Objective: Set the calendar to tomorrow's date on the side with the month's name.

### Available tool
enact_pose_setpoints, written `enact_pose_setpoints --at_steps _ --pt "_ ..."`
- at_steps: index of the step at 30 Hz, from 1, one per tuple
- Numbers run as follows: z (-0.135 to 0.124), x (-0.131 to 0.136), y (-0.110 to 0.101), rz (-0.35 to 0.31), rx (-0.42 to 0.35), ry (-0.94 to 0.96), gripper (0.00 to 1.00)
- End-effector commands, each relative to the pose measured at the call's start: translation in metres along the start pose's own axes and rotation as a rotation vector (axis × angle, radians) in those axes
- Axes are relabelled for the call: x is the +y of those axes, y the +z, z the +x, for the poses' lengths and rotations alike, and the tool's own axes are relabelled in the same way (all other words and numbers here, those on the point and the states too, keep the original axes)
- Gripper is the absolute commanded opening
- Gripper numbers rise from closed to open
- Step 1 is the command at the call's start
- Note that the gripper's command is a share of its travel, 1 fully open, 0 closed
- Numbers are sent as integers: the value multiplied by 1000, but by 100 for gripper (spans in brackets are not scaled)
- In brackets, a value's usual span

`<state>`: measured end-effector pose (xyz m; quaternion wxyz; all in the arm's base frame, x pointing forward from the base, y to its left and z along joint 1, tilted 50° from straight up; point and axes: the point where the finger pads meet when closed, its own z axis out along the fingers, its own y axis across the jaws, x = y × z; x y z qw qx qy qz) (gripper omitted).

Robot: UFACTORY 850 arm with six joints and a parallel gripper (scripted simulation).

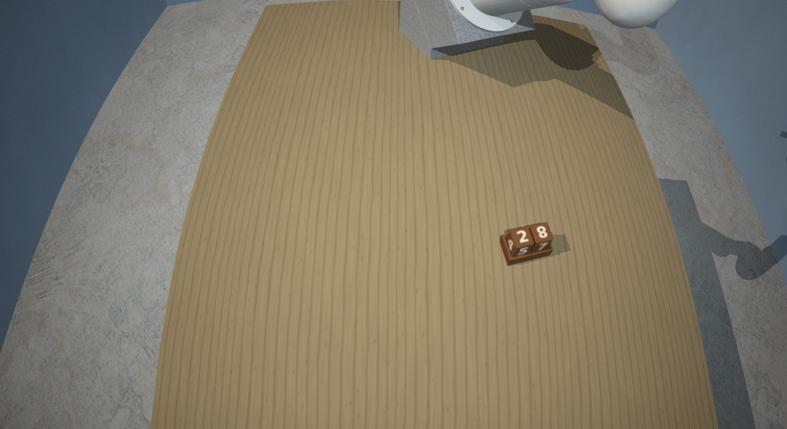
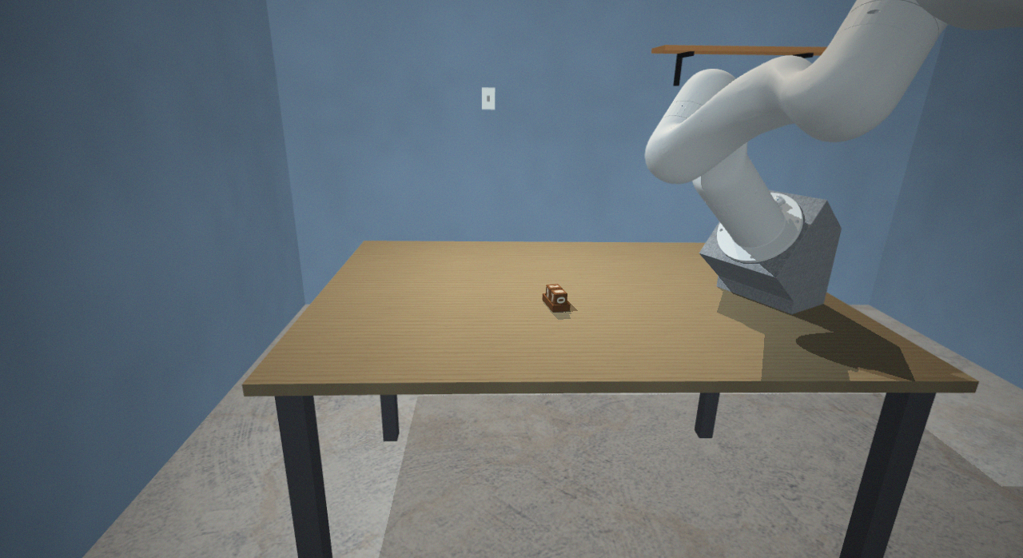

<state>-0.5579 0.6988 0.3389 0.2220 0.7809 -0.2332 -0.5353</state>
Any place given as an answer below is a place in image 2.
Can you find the brown wooden tray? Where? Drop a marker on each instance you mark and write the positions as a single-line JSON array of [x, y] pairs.
[[556, 308]]

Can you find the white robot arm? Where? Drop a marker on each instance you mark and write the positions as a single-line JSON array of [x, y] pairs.
[[849, 90]]

